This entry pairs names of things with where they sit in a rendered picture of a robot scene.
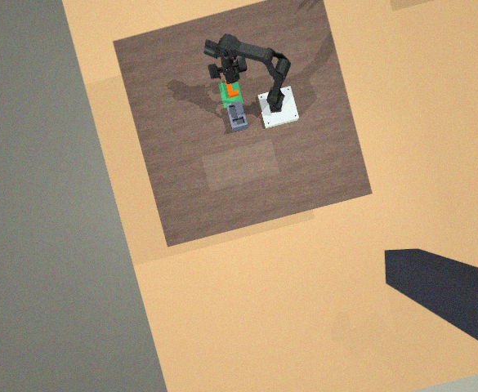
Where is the orange l-shaped part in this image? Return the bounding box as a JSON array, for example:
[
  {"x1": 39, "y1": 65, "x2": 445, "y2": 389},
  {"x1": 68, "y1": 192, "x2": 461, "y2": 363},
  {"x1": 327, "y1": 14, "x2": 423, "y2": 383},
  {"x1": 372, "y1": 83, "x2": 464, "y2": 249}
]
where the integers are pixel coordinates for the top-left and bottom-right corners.
[{"x1": 226, "y1": 83, "x2": 239, "y2": 98}]

